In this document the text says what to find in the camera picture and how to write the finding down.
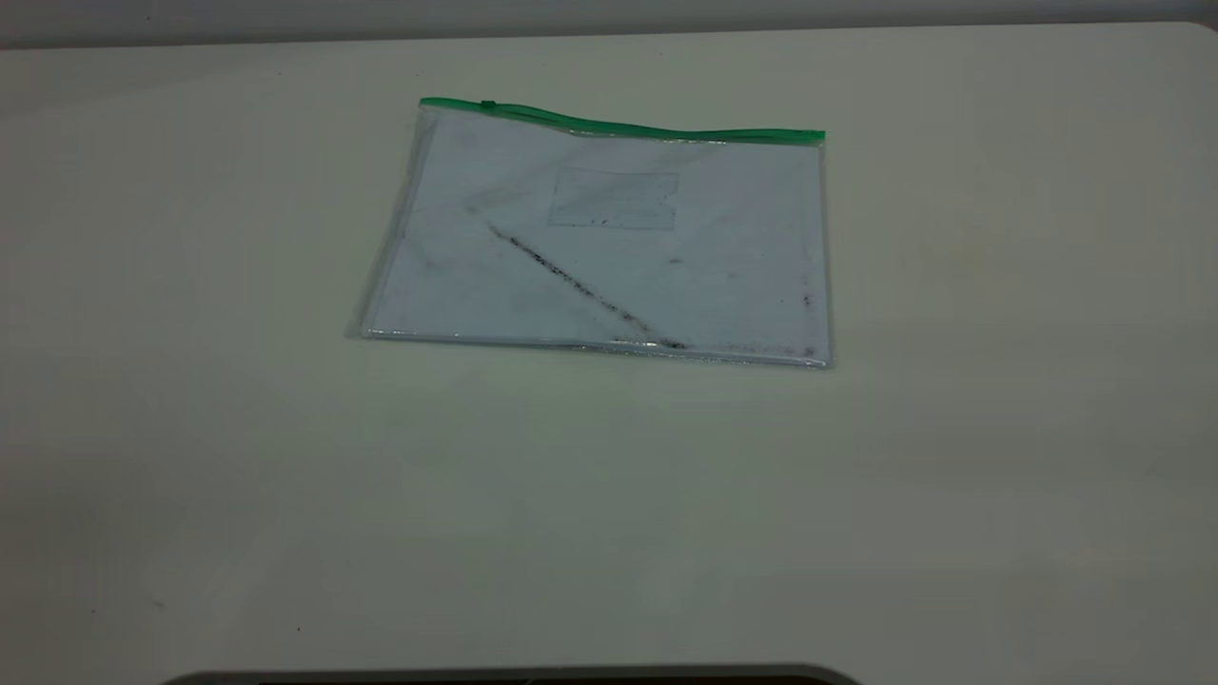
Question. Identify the clear plastic zip bag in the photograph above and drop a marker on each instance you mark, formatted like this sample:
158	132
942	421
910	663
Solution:
609	285

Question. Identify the dark grey robot base edge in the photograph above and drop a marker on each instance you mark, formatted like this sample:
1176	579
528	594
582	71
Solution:
514	677

